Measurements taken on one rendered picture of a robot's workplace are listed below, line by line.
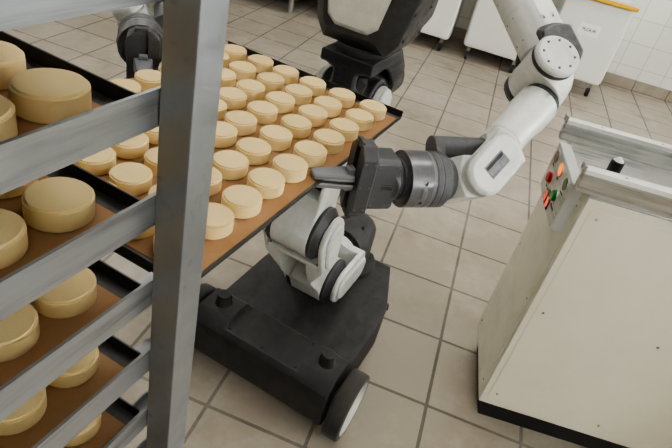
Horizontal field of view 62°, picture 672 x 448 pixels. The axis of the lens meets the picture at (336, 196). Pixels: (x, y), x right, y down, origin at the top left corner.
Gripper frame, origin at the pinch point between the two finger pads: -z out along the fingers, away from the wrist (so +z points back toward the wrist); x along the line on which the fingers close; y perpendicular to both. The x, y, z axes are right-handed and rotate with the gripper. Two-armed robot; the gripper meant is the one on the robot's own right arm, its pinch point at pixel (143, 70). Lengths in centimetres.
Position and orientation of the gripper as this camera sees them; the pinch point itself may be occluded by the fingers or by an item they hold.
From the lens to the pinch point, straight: 105.8
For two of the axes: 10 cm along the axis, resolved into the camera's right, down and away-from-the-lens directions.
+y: 9.3, 0.1, 3.5
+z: -2.9, -5.7, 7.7
